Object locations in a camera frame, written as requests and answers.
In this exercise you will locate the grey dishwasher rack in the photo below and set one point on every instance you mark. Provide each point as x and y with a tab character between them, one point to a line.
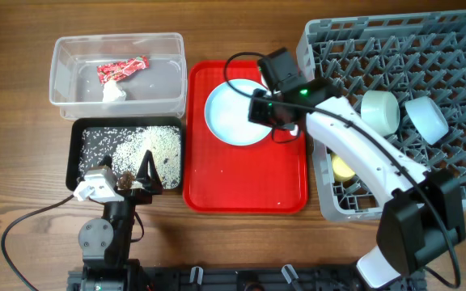
409	55

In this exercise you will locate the white napkin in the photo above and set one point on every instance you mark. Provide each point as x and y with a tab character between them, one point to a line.
112	92

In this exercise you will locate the black plastic tray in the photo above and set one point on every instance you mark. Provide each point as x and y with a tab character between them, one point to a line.
72	176

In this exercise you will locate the large light blue plate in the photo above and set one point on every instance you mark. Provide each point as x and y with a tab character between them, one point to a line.
226	116

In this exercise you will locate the yellow plastic cup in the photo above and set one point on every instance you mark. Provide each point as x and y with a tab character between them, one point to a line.
341	171

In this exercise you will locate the rice and brown food waste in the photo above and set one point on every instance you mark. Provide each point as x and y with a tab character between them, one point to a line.
127	146

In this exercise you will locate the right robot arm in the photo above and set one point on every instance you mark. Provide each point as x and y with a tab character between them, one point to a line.
422	214

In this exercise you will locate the red serving tray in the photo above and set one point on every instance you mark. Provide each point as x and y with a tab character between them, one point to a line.
267	177

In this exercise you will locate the small light blue bowl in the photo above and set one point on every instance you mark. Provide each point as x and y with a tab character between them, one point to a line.
427	118

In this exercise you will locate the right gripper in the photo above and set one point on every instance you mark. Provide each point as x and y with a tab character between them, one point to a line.
256	114

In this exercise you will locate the white plastic fork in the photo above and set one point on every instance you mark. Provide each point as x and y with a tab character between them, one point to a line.
294	131

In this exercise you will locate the red snack wrapper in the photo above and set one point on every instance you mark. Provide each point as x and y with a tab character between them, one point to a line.
120	70

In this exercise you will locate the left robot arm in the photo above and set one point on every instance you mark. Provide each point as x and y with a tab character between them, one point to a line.
106	241

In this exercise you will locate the clear plastic bin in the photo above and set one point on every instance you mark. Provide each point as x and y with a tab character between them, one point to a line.
158	90

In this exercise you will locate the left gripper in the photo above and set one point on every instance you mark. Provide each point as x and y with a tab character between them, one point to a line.
150	183

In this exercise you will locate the mint green bowl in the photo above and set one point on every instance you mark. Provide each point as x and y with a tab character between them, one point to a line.
380	110

